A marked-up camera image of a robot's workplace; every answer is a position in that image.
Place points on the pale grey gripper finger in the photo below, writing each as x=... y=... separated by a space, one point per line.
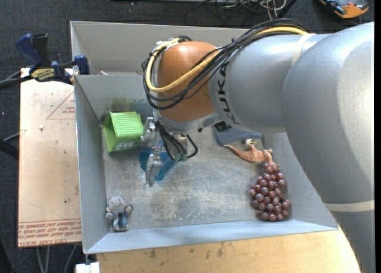
x=150 y=176
x=158 y=168

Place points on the clear blue plastic cup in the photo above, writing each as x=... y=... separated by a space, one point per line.
x=166 y=166

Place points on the grey toy animal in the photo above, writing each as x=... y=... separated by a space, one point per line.
x=118 y=212

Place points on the grey metal bin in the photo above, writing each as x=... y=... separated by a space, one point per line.
x=208 y=182

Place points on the blue-grey flat thing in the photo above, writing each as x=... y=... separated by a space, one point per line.
x=229 y=137

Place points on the green toy house box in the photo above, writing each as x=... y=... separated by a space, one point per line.
x=125 y=128

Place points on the brown toy kangaroo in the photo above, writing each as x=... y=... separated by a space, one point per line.
x=253 y=154

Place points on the bunch of dark red grapes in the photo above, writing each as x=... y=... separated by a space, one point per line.
x=269 y=194

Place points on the brown cardboard board, red print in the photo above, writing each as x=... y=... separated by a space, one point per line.
x=47 y=161

